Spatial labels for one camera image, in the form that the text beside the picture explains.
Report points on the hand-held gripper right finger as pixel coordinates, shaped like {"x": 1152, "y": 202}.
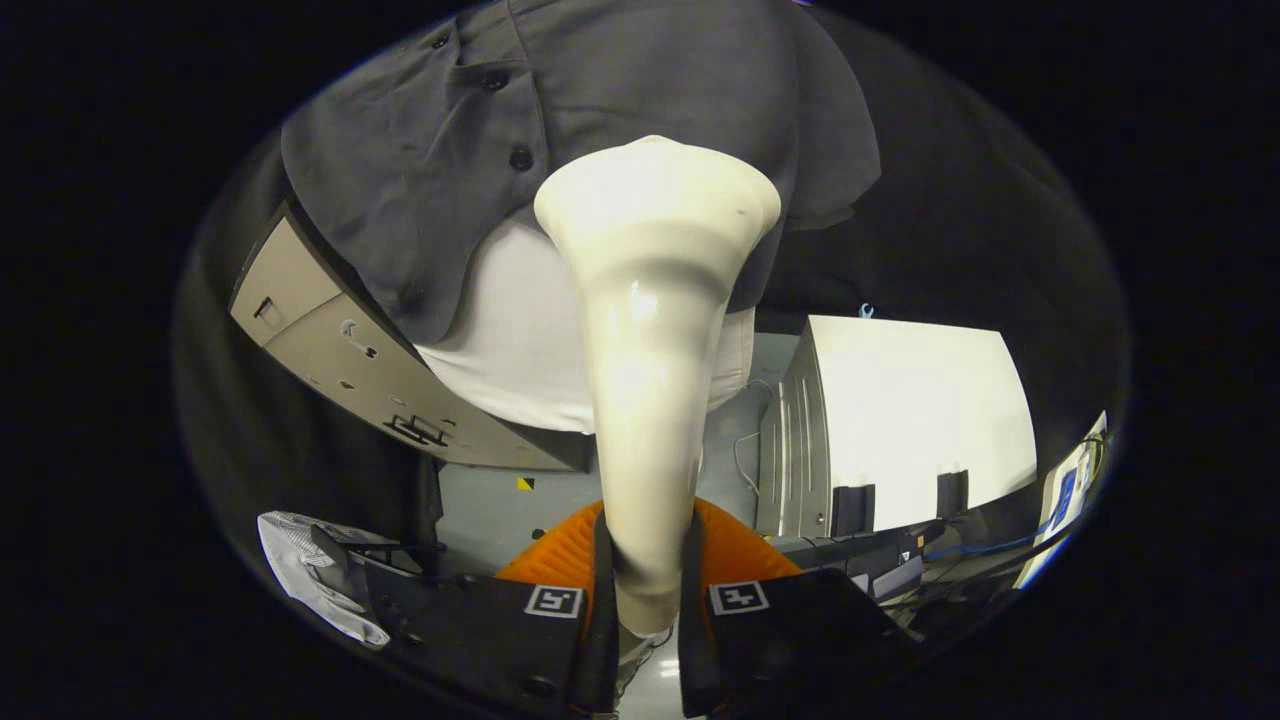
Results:
{"x": 697, "y": 650}

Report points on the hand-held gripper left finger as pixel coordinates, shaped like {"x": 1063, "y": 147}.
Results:
{"x": 603, "y": 640}

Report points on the dark grey button shirt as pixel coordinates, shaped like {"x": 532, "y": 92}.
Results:
{"x": 420, "y": 180}

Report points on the black electronics box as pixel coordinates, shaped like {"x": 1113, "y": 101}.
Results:
{"x": 890, "y": 575}

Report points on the white mannequin torso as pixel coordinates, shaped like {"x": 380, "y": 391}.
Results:
{"x": 520, "y": 350}

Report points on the white mesh fabric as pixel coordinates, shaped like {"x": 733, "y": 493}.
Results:
{"x": 300, "y": 575}

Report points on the white box appliance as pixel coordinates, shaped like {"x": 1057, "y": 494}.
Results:
{"x": 920, "y": 420}

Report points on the grey drawer cabinet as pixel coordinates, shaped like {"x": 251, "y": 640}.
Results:
{"x": 330, "y": 350}

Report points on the blue and white panel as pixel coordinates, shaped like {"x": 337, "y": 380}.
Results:
{"x": 1065, "y": 495}

